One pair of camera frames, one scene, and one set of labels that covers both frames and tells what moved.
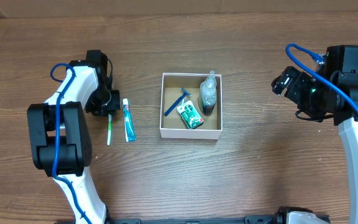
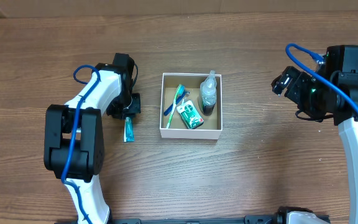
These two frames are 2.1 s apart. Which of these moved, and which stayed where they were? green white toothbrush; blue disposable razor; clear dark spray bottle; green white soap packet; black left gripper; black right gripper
Moved: black left gripper; green white toothbrush
Stayed: clear dark spray bottle; black right gripper; blue disposable razor; green white soap packet
